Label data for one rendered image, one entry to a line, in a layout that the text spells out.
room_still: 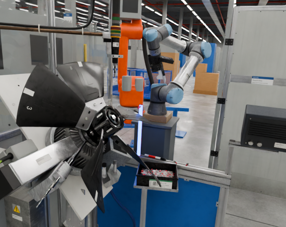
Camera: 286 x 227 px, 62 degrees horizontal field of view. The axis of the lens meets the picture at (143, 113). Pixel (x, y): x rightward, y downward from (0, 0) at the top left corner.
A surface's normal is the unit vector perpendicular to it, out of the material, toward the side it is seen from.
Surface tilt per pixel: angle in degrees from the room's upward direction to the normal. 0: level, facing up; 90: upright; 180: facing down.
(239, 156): 90
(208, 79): 90
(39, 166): 50
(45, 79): 72
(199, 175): 90
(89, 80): 42
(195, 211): 90
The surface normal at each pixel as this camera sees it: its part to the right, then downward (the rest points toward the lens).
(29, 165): 0.75, -0.52
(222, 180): -0.36, 0.21
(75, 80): 0.19, -0.47
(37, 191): -0.19, 0.43
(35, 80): 0.73, -0.11
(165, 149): 0.44, 0.24
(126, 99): 0.12, 0.25
